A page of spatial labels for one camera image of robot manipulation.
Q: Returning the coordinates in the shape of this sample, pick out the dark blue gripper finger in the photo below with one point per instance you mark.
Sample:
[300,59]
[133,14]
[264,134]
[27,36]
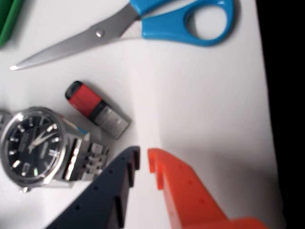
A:
[100,190]

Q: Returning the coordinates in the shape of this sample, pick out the red black USB stick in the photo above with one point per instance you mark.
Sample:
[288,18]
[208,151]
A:
[85,100]

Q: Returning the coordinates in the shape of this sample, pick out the black marker green cap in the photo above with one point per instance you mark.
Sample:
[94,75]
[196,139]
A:
[8,19]

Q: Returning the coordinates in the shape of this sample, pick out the silver steel wristwatch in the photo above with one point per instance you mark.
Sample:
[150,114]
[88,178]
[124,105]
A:
[33,145]

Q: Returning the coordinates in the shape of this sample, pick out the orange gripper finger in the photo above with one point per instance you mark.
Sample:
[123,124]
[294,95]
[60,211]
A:
[186,198]

